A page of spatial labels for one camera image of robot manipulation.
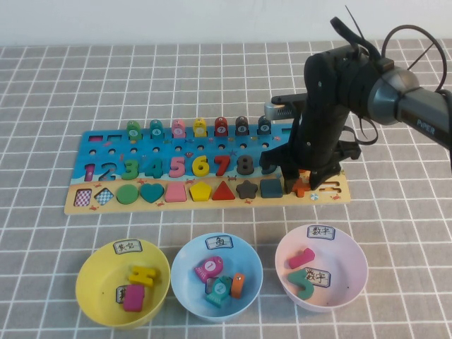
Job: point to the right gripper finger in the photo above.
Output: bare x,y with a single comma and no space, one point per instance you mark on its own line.
319,178
291,180

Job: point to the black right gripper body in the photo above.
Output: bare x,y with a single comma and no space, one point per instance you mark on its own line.
321,123

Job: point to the orange plus sign piece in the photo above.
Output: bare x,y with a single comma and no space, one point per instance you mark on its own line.
301,188

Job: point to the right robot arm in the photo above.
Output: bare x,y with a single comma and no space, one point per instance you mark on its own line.
423,106

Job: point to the dark blue square piece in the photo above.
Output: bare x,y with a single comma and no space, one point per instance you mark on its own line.
270,188

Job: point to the brown star piece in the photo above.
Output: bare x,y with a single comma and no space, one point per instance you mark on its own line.
246,190

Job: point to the white label on pink bowl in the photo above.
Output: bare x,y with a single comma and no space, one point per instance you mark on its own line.
319,277
321,232

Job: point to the red triangle piece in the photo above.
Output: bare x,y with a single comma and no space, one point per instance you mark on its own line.
223,193

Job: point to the brown fish piece number 8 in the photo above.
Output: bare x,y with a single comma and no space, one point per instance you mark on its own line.
242,126

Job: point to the pink plastic bowl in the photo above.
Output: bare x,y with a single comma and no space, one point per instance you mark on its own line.
342,261

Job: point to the red fish piece number 7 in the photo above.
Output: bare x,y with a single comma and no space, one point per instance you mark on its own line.
221,127

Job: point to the yellow pentagon piece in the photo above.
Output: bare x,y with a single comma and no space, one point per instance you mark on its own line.
200,192

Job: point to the white label on blue bowl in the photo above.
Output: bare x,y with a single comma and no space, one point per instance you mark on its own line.
219,243

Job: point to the wooden number shape puzzle board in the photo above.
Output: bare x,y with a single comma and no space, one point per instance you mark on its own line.
197,206

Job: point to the yellow fish piece number 6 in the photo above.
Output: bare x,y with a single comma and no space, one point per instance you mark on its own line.
199,128

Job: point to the pink trapezoid piece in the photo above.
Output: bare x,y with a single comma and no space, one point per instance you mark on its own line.
176,194

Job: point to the orange fish piece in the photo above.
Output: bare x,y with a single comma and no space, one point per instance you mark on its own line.
237,286

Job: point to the pink fish piece number 1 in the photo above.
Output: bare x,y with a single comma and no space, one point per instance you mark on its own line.
209,268

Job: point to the pink fish piece number 5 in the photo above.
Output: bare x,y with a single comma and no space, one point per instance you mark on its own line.
179,129

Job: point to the teal fish piece number 2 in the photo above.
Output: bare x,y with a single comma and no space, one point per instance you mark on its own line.
219,291

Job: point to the teal heart piece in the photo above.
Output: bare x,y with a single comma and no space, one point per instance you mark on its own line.
152,192

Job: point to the teal fish piece number 4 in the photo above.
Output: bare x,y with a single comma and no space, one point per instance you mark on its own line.
156,130

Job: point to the light blue plastic bowl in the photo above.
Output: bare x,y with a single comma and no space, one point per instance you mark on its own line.
190,293

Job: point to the green circle piece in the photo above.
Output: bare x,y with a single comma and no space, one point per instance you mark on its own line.
127,194

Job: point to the green fish piece number 3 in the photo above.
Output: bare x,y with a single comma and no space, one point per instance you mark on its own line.
134,131

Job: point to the white label on yellow bowl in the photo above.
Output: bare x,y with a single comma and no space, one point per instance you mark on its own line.
127,246
120,294

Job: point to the yellow wooden sign piece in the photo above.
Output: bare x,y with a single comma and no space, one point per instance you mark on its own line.
141,277

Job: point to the magenta rectangle piece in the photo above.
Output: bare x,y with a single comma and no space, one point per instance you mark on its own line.
134,298

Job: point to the yellow plastic bowl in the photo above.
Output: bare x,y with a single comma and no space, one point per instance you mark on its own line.
102,275

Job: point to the dark blue wooden numeral 9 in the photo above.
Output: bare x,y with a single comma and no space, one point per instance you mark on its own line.
272,170

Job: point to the brown wooden numeral 8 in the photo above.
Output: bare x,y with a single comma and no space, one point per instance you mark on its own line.
245,169

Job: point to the dark teal fish number 9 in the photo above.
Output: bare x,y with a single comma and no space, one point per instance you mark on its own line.
264,126

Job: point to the red wooden numeral 7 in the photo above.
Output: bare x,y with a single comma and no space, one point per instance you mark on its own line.
223,164

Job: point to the pink wooden numeral 1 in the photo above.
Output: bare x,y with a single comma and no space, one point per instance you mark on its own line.
302,258

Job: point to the yellow wooden numeral 6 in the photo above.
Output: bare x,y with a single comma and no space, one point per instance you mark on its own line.
200,170

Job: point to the black zip tie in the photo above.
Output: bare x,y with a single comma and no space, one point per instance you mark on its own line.
356,25

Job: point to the green wooden numeral 2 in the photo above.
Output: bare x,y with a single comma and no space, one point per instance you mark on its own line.
303,287

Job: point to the pink wooden numeral 5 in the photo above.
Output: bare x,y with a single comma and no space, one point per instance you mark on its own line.
178,171

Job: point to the teal wooden numeral 4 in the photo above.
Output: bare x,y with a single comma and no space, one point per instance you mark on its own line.
155,171

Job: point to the green wooden numeral 3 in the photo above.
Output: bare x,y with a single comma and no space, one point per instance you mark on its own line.
132,173

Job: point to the grey checked tablecloth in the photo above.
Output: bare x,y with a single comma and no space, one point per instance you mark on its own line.
35,106

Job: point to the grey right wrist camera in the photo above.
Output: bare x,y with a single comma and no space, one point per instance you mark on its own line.
279,111

